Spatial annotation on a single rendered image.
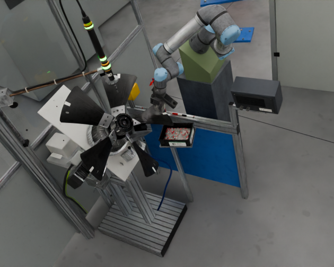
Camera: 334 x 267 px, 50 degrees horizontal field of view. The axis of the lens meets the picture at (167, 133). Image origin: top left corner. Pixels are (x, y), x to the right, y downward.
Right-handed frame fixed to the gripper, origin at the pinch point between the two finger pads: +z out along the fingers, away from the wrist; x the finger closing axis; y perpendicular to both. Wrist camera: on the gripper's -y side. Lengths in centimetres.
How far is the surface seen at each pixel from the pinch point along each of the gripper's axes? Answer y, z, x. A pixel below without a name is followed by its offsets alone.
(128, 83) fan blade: 23.8, -16.6, 2.0
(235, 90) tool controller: -40, -29, -12
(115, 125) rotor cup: 14.7, -13.4, 32.1
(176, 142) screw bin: -13.5, 17.9, 5.4
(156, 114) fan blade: 2.5, -0.1, 3.6
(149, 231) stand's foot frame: -11, 100, 41
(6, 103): 71, -26, 55
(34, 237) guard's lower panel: 61, 86, 88
